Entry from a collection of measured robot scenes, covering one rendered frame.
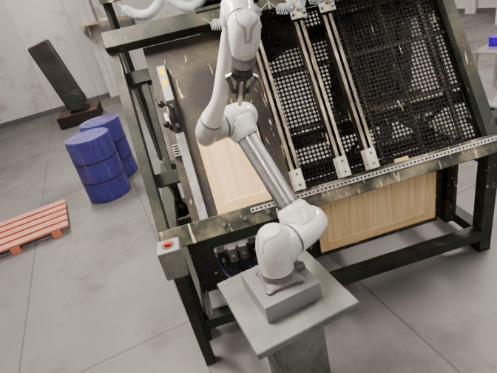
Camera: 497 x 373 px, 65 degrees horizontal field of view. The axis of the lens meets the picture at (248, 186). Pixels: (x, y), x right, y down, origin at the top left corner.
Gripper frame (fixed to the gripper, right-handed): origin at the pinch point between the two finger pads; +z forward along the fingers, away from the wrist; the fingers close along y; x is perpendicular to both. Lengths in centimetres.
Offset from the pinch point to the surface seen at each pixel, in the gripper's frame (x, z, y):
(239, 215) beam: 20, 84, -3
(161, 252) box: 45, 70, 39
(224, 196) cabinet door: 8, 84, 5
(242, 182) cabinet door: 0, 81, -5
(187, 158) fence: -13, 74, 27
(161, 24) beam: -84, 41, 40
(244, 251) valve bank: 41, 86, -5
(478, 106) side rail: -41, 62, -156
